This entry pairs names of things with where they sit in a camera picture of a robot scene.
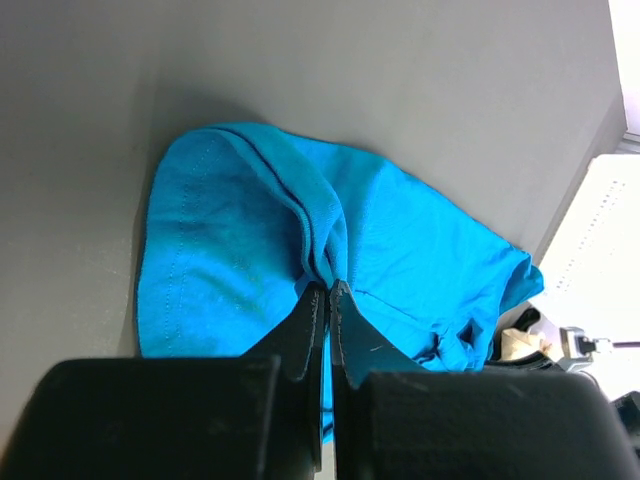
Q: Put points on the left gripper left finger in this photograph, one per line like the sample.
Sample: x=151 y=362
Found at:
x=256 y=416

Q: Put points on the blue t shirt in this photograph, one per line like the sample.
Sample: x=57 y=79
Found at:
x=242 y=217

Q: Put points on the white plastic basket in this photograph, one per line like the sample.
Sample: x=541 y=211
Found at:
x=591 y=267

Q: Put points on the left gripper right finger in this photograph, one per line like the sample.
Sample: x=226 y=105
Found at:
x=394 y=419

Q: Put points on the cream folded t shirt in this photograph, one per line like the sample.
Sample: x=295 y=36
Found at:
x=516 y=344

